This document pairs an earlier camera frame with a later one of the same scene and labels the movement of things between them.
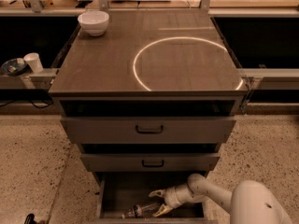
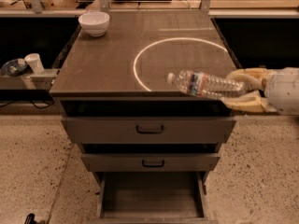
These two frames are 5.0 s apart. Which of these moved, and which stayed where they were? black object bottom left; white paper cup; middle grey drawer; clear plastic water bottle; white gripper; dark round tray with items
Moved: white gripper; clear plastic water bottle
Stayed: middle grey drawer; black object bottom left; dark round tray with items; white paper cup
